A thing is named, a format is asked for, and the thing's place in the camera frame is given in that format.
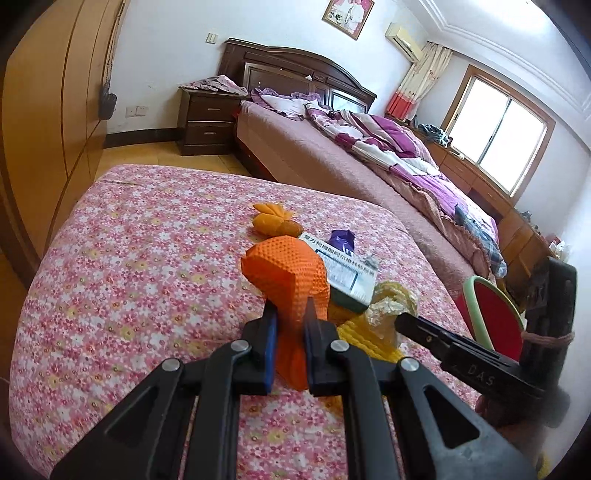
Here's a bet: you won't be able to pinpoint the floral curtain with red hem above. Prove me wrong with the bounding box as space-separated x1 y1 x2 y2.
385 41 453 123

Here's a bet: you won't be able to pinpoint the light wooden wardrobe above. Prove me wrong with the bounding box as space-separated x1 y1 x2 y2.
0 0 127 278

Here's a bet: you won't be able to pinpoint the blue crumpled clothes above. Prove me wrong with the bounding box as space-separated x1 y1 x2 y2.
418 123 451 148

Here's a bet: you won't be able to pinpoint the pink floral bedspread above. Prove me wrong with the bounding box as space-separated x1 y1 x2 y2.
9 164 490 480

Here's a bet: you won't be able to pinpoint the wooden framed window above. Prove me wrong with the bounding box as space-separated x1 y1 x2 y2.
441 65 555 199

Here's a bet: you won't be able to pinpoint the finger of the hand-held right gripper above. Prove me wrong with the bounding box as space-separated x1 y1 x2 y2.
394 314 546 400

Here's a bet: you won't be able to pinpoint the black hanging bag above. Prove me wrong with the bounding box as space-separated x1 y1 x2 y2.
98 9 125 121

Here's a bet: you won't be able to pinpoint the dark wooden headboard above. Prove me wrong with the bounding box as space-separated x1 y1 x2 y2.
224 38 377 114

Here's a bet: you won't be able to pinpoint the light wooden cabinet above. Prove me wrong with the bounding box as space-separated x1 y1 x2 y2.
411 124 561 296

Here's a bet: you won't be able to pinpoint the brown bed sheet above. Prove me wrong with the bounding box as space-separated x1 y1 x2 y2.
235 99 509 301

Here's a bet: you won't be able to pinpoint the framed wall picture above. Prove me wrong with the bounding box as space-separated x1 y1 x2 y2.
322 0 375 41

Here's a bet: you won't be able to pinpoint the pink patterned clothes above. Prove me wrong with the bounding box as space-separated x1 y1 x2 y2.
179 75 250 96

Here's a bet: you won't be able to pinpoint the white pillow with purple frill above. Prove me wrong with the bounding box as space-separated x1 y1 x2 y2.
252 88 324 121

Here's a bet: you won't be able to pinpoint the purple and white quilt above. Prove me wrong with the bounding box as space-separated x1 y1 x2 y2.
305 104 502 278

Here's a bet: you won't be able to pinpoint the dark wooden nightstand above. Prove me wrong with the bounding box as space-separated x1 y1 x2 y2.
177 87 247 157

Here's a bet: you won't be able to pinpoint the purple wrapper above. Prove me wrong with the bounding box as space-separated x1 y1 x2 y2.
330 229 356 254

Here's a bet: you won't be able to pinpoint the crumpled yellowish plastic wrapper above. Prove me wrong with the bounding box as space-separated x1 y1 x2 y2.
365 281 419 347

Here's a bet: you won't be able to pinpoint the white air conditioner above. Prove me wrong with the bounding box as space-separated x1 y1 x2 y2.
385 22 428 63

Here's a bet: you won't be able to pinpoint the white and green medicine box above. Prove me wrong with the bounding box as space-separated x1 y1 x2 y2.
298 233 379 312

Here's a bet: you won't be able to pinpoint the person's right hand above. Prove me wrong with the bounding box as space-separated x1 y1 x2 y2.
475 392 532 432

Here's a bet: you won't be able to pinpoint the blue plaid shirt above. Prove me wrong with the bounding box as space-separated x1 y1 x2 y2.
455 205 509 278

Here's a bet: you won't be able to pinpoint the yellow mesh cloth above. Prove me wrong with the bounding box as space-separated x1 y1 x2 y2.
335 318 402 361

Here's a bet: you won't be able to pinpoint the white plastic bag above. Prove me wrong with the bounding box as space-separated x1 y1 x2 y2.
545 235 573 259

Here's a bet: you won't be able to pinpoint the orange mesh cloth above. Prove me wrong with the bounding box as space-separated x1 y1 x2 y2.
240 234 331 393

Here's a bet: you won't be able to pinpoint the red bucket with green rim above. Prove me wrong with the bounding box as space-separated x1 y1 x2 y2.
462 275 527 363

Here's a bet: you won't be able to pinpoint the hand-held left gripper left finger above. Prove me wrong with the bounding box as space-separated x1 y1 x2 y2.
50 302 279 480

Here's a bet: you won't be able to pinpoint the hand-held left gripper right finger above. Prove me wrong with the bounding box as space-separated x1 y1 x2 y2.
302 298 539 480

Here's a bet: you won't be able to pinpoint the orange cloth bundle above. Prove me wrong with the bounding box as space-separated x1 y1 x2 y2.
252 202 303 237

